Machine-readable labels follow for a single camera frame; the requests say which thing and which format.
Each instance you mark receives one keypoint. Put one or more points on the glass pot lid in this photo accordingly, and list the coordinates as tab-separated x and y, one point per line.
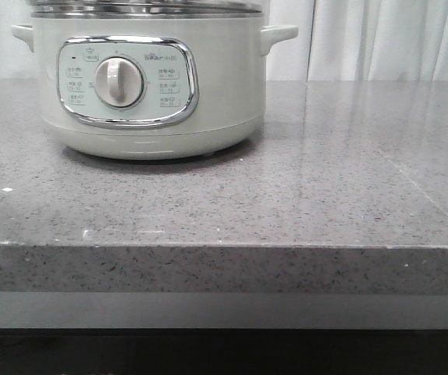
143	9

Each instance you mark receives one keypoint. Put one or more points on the pale green electric pot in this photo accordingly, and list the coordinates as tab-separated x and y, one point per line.
151	87

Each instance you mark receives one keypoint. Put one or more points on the white curtain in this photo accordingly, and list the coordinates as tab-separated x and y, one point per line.
337	40

